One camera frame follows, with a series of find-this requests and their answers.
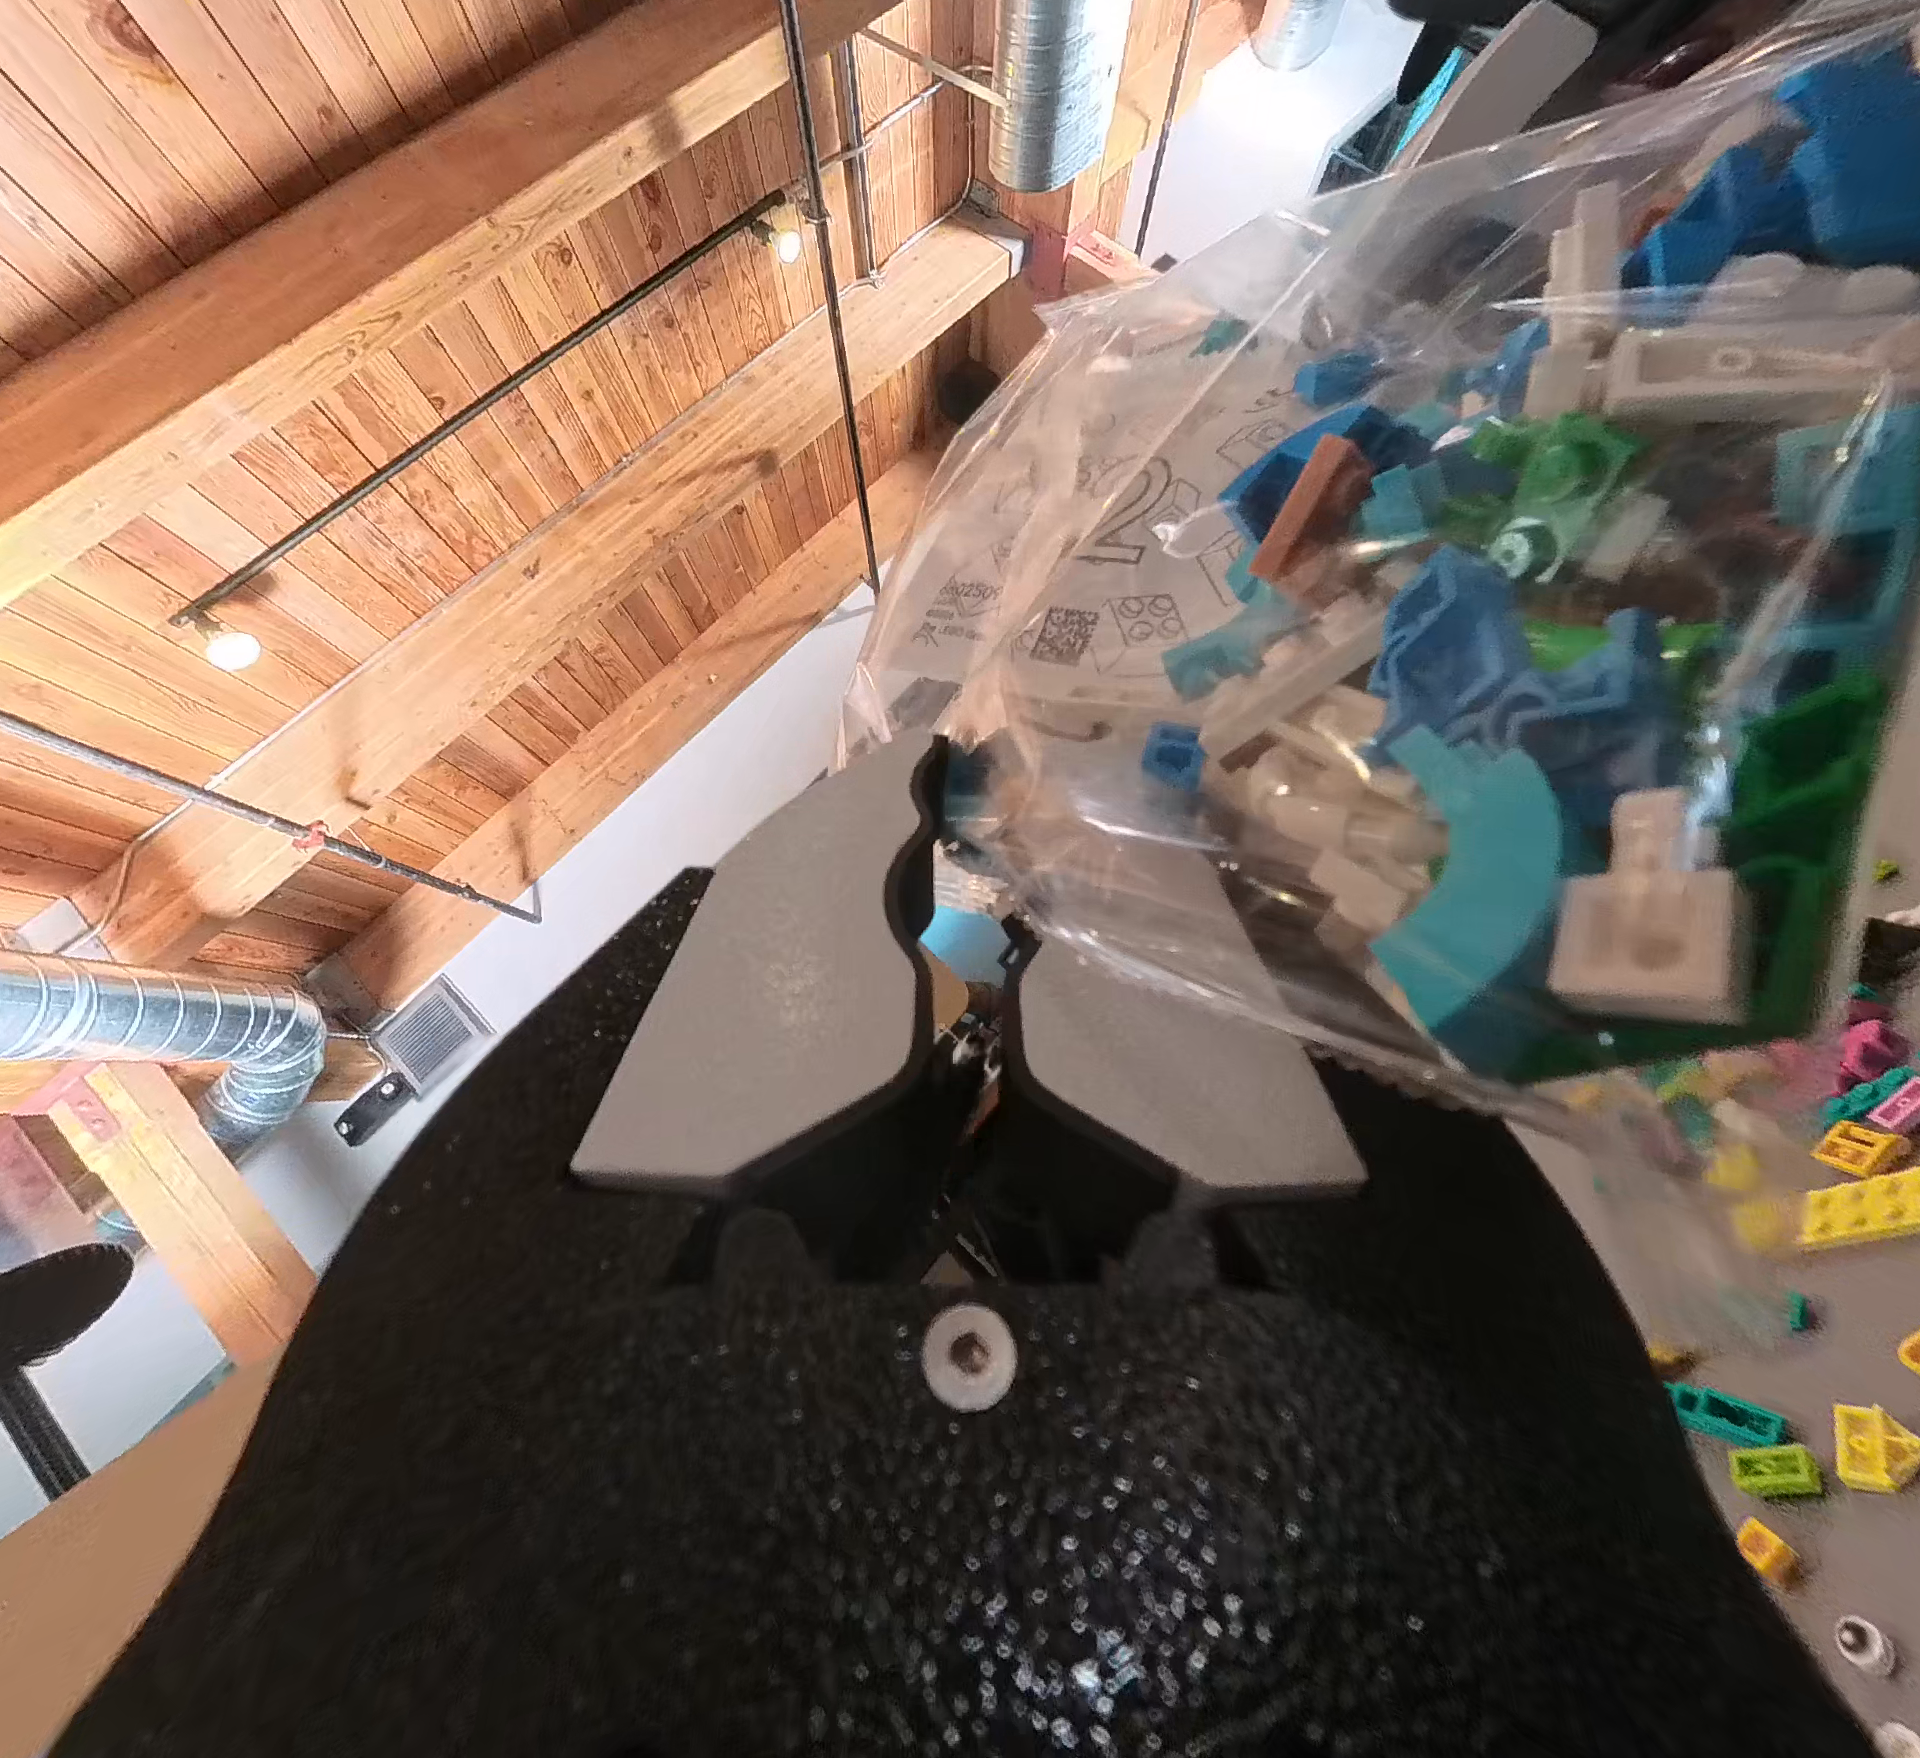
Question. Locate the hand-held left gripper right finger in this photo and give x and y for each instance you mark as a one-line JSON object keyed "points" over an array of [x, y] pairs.
{"points": [[1186, 1100]]}

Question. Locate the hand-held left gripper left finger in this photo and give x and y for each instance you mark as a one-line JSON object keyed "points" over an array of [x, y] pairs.
{"points": [[751, 1038]]}

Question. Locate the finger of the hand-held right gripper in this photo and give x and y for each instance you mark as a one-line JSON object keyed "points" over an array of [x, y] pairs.
{"points": [[1501, 93]]}

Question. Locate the clear plastic bag of lego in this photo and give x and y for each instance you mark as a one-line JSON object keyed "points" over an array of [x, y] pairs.
{"points": [[1410, 590]]}

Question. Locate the small colourful lego pieces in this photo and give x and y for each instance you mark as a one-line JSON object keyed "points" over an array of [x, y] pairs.
{"points": [[1831, 1248]]}

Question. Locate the white vent grille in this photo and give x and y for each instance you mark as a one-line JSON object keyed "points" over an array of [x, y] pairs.
{"points": [[430, 1032]]}

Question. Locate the grey metal ceiling pipe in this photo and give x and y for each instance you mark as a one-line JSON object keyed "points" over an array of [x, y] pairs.
{"points": [[817, 198]]}

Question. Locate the ribbed silver ventilation duct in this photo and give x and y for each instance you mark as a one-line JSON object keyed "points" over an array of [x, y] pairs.
{"points": [[1066, 5]]}

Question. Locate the large silver ventilation duct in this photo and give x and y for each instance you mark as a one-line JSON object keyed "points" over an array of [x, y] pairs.
{"points": [[151, 1038]]}

